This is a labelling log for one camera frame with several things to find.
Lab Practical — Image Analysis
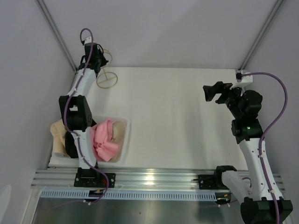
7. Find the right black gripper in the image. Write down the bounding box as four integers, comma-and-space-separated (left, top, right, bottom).
203, 82, 246, 119

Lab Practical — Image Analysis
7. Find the pink bucket hat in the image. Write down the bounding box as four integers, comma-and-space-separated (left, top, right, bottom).
91, 119, 119, 162

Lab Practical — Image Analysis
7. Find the black hat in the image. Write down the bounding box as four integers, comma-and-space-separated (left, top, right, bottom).
65, 132, 78, 159

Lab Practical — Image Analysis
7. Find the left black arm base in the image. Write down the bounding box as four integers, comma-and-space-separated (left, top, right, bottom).
74, 168, 116, 188

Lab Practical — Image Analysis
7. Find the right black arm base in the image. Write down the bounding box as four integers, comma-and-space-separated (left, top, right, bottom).
193, 175, 227, 190

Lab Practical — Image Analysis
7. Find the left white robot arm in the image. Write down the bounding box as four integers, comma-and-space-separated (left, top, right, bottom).
58, 42, 108, 170

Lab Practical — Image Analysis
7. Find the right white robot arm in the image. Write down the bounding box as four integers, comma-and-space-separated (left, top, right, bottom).
203, 82, 293, 224

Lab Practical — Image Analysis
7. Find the wooden hat stand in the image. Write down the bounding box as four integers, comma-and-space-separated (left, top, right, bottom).
96, 49, 118, 89

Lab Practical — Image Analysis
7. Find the cream woven hat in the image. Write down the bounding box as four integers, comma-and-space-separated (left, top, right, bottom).
109, 121, 126, 162

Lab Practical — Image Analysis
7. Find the beige hat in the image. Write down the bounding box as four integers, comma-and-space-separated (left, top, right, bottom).
50, 119, 68, 157

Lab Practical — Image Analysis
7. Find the white plastic basket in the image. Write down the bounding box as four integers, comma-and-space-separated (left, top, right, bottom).
49, 114, 130, 167

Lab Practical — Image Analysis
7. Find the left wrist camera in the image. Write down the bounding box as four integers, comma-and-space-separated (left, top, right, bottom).
83, 36, 93, 45

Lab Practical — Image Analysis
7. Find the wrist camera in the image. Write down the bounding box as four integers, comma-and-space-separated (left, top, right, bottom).
234, 70, 253, 88
83, 36, 93, 45

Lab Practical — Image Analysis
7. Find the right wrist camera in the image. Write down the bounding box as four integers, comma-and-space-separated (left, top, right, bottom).
234, 70, 253, 88

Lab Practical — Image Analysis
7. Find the right aluminium frame post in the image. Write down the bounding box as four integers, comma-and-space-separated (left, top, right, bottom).
238, 0, 287, 70

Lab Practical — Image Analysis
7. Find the aluminium frame post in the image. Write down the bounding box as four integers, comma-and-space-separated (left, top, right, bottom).
35, 0, 77, 72
238, 0, 287, 70

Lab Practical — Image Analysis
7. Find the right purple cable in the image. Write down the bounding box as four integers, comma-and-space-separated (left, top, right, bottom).
240, 72, 288, 224

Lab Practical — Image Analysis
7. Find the left aluminium frame post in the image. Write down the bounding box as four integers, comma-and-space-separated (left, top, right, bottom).
35, 0, 77, 72

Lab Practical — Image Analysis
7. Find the aluminium mounting rail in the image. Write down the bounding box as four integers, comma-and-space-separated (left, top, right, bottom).
30, 167, 286, 193

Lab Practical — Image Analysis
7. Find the white slotted cable duct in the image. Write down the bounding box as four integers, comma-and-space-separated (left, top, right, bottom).
40, 189, 230, 202

